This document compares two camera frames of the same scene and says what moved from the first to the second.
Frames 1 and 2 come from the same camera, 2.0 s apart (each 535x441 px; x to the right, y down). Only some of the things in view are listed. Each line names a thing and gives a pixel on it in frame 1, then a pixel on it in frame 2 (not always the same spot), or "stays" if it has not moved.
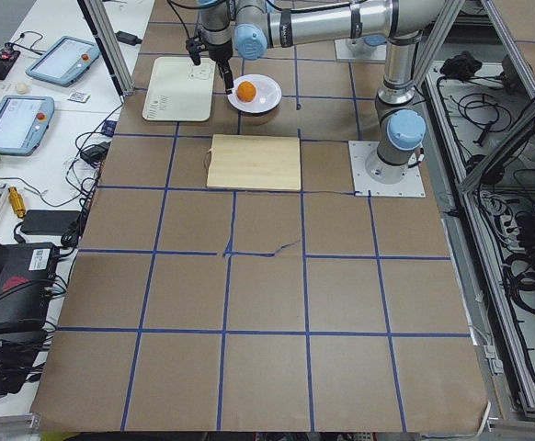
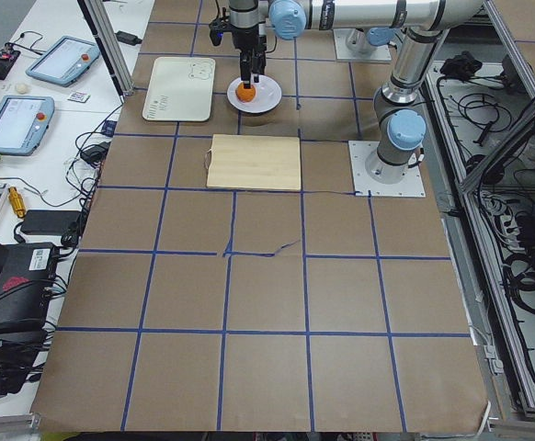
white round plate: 267,96 stays
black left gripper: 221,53 → 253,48
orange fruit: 246,91 stays
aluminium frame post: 111,44 stays
